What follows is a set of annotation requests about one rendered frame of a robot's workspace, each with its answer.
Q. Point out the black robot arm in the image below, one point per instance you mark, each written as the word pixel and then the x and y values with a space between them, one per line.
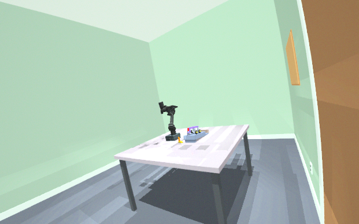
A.
pixel 171 113

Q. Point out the light blue ramp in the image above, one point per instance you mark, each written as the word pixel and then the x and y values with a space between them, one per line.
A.
pixel 191 137

